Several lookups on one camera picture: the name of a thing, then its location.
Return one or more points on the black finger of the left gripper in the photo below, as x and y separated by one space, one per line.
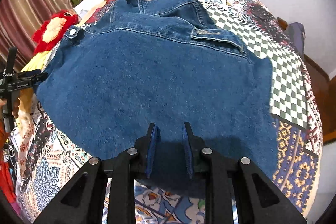
28 82
30 73

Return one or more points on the red and cream plush blanket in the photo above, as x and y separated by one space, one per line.
52 30

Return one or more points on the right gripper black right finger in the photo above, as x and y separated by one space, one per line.
257 198

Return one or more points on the purple grey cloth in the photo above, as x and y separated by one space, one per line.
296 34

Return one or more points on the striped pink curtain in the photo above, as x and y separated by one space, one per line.
19 20

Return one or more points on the white pillow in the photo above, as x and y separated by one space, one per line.
92 6

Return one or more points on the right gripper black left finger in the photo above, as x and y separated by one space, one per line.
81 199

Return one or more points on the patchwork patterned bedspread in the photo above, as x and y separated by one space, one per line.
47 158

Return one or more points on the blue denim jacket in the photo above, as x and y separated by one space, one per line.
163 62

